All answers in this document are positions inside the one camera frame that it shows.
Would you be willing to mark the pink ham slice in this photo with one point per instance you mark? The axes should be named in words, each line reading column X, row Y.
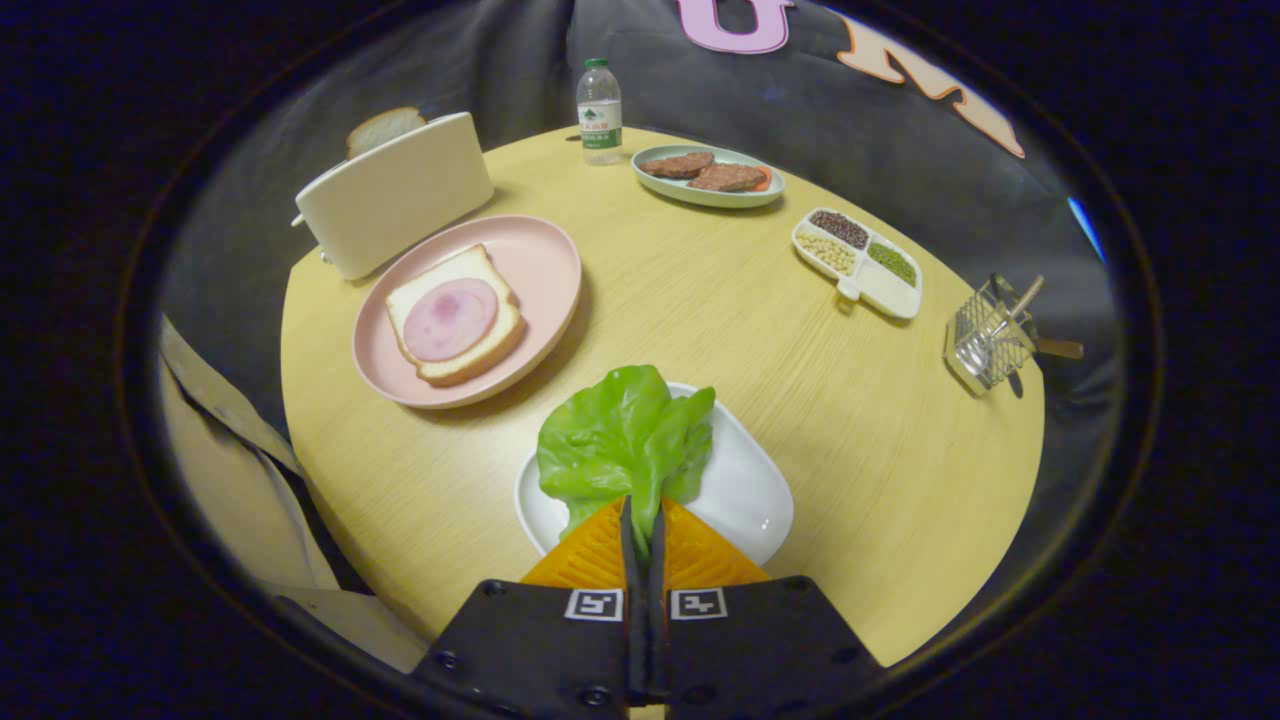
column 450, row 320

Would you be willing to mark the white divided dish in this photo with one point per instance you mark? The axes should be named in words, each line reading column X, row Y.
column 890, row 295

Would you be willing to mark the clear water bottle green cap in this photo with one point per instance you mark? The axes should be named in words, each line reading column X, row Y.
column 599, row 115

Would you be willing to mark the pink round plate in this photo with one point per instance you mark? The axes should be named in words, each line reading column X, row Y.
column 540, row 260

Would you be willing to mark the white toaster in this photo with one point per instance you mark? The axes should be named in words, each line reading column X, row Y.
column 400, row 210

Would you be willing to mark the black backdrop cloth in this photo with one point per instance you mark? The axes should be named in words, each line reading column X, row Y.
column 700, row 90

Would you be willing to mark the white rounded plate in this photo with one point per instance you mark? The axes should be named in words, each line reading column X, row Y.
column 740, row 490

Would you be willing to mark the green lettuce leaf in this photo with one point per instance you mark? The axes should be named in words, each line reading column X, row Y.
column 610, row 430

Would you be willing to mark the pile of dark beans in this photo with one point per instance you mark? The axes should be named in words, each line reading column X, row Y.
column 840, row 228

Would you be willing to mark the plain white bread slice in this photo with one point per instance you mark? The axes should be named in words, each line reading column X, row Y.
column 385, row 128

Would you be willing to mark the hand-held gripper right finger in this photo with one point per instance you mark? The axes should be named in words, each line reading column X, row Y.
column 760, row 650

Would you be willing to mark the bread slice under ham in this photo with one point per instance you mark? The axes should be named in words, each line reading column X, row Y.
column 462, row 264

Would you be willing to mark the pale green oval plate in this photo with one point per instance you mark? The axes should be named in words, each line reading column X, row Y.
column 715, row 198

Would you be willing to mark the wooden stick utensil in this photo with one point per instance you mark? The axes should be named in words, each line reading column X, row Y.
column 1030, row 295

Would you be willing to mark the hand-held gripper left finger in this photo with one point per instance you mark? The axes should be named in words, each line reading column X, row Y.
column 540, row 650

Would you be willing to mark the brown meat piece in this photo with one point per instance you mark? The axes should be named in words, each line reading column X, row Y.
column 726, row 178
column 678, row 164

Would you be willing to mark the pile of green beans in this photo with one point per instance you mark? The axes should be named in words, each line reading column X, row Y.
column 892, row 264

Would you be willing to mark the person's beige clothing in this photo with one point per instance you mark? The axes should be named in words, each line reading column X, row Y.
column 220, row 470

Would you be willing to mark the pile of yellow beans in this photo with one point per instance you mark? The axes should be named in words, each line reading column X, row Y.
column 826, row 253

